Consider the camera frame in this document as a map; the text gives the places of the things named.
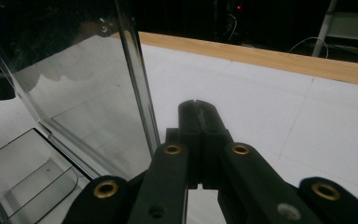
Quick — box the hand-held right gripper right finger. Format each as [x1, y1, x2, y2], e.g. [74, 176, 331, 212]
[195, 100, 235, 190]

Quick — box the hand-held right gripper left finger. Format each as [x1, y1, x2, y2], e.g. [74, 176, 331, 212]
[166, 99, 203, 190]

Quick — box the smoked clear acrylic holder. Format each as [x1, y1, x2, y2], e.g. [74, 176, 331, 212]
[0, 0, 162, 224]

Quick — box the dark device with red light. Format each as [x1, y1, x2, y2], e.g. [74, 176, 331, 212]
[213, 0, 250, 42]

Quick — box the white metal stand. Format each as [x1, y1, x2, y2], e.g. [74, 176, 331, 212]
[310, 0, 339, 58]

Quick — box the grey panel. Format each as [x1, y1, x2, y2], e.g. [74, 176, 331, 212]
[325, 11, 358, 44]

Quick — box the white cable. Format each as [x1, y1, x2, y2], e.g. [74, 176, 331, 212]
[288, 35, 330, 59]

